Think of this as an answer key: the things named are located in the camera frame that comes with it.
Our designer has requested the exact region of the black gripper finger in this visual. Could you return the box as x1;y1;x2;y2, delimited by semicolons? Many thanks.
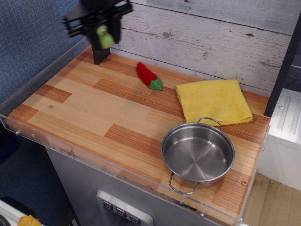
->
84;27;102;51
108;16;121;44

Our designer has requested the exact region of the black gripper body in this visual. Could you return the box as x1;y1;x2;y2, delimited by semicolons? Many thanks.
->
61;0;133;37

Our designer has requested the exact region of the green handled toy spatula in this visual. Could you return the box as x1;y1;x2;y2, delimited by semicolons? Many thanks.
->
96;25;114;49

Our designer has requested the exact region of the red toy chili pepper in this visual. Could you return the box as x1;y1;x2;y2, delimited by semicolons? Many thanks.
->
136;62;163;91

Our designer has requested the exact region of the clear acrylic table guard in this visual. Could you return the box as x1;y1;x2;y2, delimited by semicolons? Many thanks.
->
0;40;269;226

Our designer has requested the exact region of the yellow folded cloth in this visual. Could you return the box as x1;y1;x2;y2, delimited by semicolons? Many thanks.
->
176;80;253;126

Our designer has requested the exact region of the grey toy fridge cabinet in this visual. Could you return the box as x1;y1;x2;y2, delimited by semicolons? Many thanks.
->
46;147;226;226

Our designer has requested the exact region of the stainless steel pot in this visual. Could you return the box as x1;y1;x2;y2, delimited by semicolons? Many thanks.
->
160;117;235;195

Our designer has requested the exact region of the silver dispenser button panel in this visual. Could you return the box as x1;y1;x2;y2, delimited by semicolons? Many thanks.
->
96;189;154;226

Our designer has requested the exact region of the white ribbed cabinet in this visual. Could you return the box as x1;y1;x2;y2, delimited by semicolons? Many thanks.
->
257;89;301;190

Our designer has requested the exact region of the left black vertical post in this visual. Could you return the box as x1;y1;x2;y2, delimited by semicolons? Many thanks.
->
91;43;111;65

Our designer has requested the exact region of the black vertical post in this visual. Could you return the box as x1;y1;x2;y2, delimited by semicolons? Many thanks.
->
91;43;111;65
264;15;301;117

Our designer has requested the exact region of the right black vertical post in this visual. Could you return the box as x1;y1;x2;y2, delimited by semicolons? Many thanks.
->
264;15;301;117

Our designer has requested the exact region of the yellow object with black hose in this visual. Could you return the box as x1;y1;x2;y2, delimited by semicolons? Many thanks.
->
0;215;42;226

